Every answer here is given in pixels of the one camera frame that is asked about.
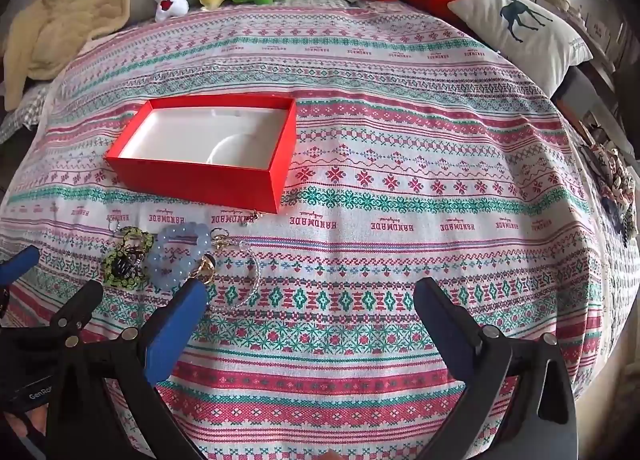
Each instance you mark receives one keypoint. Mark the floral cloth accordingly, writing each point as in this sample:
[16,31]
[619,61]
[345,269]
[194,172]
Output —
[615,175]

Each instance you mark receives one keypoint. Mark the red cardboard box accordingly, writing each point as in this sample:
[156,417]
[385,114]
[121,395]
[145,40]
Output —
[200,180]

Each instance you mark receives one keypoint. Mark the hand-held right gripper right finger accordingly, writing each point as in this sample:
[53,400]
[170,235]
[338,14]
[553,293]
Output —
[452,335]

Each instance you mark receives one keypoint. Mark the black hair claw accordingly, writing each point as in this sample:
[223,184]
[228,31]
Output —
[123,266]

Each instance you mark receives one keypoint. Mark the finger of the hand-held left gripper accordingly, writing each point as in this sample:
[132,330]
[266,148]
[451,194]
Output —
[80,307]
[20,261]

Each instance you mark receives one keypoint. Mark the beige quilted blanket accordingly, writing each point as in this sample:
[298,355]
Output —
[65,10]

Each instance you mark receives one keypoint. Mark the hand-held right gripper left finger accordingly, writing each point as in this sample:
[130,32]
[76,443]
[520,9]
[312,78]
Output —
[172,335]

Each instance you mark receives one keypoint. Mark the deer print pillow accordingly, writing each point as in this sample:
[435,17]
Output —
[530,35]

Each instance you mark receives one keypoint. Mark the patterned bedspread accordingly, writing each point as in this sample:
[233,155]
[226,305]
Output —
[380,150]

